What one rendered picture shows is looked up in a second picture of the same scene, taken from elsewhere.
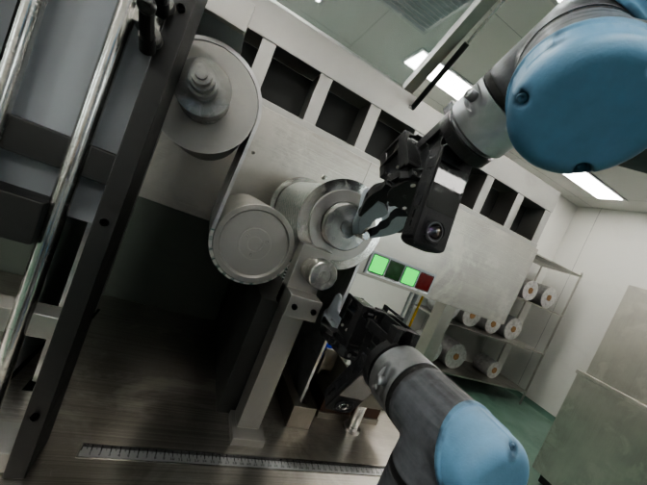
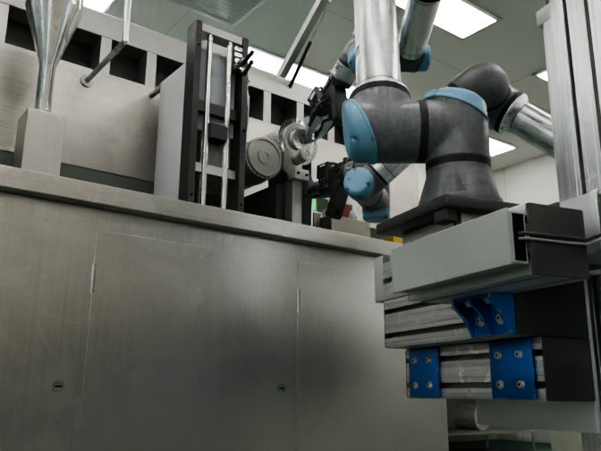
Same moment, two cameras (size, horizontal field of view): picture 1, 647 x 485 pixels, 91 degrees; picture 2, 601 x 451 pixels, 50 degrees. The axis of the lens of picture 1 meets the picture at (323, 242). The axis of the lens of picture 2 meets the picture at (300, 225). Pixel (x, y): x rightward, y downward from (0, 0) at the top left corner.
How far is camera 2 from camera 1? 154 cm
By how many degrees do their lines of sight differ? 24
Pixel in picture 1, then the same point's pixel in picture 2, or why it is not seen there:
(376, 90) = (264, 81)
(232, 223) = (253, 148)
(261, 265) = (270, 167)
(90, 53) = (218, 80)
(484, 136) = (346, 77)
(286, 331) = (296, 191)
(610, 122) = not seen: hidden behind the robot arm
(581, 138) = not seen: hidden behind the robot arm
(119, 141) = (232, 107)
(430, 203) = (338, 104)
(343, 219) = (299, 136)
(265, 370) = (294, 213)
